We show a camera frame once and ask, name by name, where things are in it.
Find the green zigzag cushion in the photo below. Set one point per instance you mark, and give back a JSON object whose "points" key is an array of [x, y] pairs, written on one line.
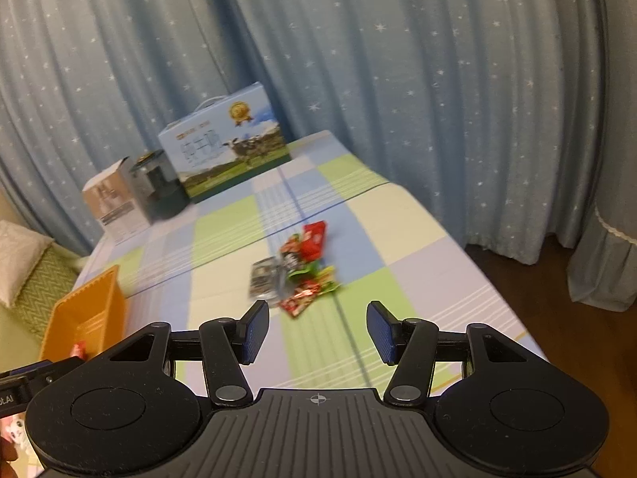
{"points": [[50, 280]]}

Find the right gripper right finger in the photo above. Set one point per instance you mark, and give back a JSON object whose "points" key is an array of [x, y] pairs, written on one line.
{"points": [[494, 404]]}

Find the orange plastic tray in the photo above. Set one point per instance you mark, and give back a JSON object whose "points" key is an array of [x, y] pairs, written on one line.
{"points": [[94, 313]]}

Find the large red candy packet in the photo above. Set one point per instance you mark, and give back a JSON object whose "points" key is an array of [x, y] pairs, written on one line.
{"points": [[312, 241]]}

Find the silver snack packet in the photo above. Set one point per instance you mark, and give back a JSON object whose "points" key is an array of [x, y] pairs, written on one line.
{"points": [[265, 281]]}

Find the dark chocolate bar wrapper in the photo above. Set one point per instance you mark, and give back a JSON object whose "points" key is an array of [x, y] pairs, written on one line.
{"points": [[298, 266]]}

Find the person's left hand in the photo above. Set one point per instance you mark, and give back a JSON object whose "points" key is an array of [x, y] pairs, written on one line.
{"points": [[8, 451]]}

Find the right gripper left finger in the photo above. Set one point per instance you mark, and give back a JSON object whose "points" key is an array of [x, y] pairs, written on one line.
{"points": [[144, 401]]}

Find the blue star curtain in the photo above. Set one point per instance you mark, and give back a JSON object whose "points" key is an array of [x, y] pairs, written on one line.
{"points": [[511, 120]]}

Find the green sofa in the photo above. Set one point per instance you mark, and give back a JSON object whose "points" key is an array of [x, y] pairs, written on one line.
{"points": [[18, 346]]}

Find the white product box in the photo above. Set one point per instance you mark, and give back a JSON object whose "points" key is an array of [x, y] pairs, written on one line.
{"points": [[115, 203]]}

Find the checkered tablecloth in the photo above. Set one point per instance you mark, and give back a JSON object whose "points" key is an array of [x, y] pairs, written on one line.
{"points": [[382, 244]]}

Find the blue milk carton box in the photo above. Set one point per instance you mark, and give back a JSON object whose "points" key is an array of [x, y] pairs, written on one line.
{"points": [[225, 141]]}

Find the beige cushion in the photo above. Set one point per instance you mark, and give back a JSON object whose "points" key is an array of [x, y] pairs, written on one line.
{"points": [[20, 251]]}

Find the dark green glass jar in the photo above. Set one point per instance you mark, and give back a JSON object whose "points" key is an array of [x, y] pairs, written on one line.
{"points": [[158, 186]]}

